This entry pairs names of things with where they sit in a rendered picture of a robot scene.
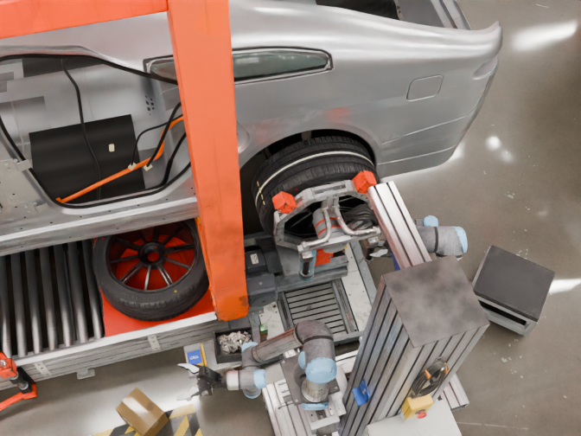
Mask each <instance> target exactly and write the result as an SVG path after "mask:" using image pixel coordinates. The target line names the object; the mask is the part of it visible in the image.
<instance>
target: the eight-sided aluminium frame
mask: <svg viewBox="0 0 581 436"><path fill-rule="evenodd" d="M329 190H333V191H330V192H325V193H323V192H324V191H329ZM338 196H339V197H340V196H354V197H356V198H359V199H361V200H363V201H365V202H367V203H366V205H367V206H368V207H369V208H370V209H373V207H372V205H371V203H370V201H369V200H368V198H367V194H362V193H358V192H357V190H356V187H355V185H354V181H350V180H347V181H343V182H338V183H331V184H327V185H323V186H319V187H315V188H309V189H306V190H304V191H301V193H300V194H299V195H297V196H296V197H294V198H295V201H296V205H297V208H295V209H294V210H293V211H291V212H290V213H289V214H284V213H281V212H278V211H276V212H275V213H274V231H273V235H274V238H275V241H276V244H277V245H279V246H283V247H288V248H291V249H295V250H297V246H298V243H301V242H305V241H313V240H318V238H317V236H315V237H311V238H307V239H303V238H299V237H296V236H294V235H290V234H286V233H285V232H284V223H285V222H286V221H288V220H289V219H290V218H291V217H293V216H294V215H296V214H297V213H298V212H300V211H301V210H303V209H304V208H306V207H307V206H308V205H310V204H311V203H313V202H320V201H322V200H326V199H332V198H335V197H338ZM372 224H373V223H372V222H371V221H370V220H364V221H352V222H350V223H349V224H348V225H347V226H348V227H349V228H350V229H352V230H356V231H357V230H362V229H364V228H367V227H368V226H371V225H372Z"/></svg>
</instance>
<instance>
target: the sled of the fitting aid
mask: <svg viewBox="0 0 581 436"><path fill-rule="evenodd" d="M254 245H257V246H260V247H262V249H263V252H264V256H265V261H266V264H267V267H268V270H269V272H271V273H273V275H274V276H275V280H276V283H277V285H278V292H283V291H287V290H290V289H295V288H298V287H302V286H307V285H313V284H316V283H321V282H324V281H328V280H332V279H339V278H342V277H346V276H348V268H347V266H341V267H337V268H333V269H329V270H325V271H321V272H314V277H313V279H311V280H309V281H304V280H301V279H300V278H299V277H295V278H291V279H284V275H283V272H282V268H281V266H280V263H279V259H278V254H277V251H276V248H275V245H274V242H273V238H272V236H270V235H266V236H261V237H258V238H254Z"/></svg>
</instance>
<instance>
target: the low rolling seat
mask: <svg viewBox="0 0 581 436"><path fill-rule="evenodd" d="M554 276H555V272H554V271H553V270H550V269H548V268H546V267H543V266H541V265H538V264H536V263H534V262H532V261H530V260H526V259H524V258H522V257H520V256H518V255H516V254H513V253H510V252H508V251H506V250H504V249H502V248H499V247H497V246H494V245H492V246H491V247H489V249H488V251H487V252H486V254H485V256H484V257H483V259H482V262H481V264H480V266H479V268H478V270H477V273H476V276H475V278H474V280H473V283H472V285H471V287H472V289H473V291H474V293H475V295H476V297H477V299H478V301H479V303H480V305H481V307H482V309H483V311H484V313H485V315H486V317H487V319H488V320H490V321H492V322H495V323H497V324H499V325H501V326H504V327H506V328H508V329H510V330H513V331H515V334H517V335H519V336H525V337H526V336H527V335H528V334H529V333H530V331H531V330H532V329H533V328H534V327H535V325H536V324H537V323H538V321H539V319H540V316H541V313H542V311H543V308H544V305H545V302H546V299H547V296H548V293H549V291H550V288H551V285H552V281H553V279H554Z"/></svg>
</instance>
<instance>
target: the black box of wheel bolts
mask: <svg viewBox="0 0 581 436"><path fill-rule="evenodd" d="M213 333H214V353H215V358H216V362H217V364H221V363H228V362H242V355H241V353H242V346H243V344H245V343H250V342H253V336H252V327H245V328H238V329H230V330H216V331H213Z"/></svg>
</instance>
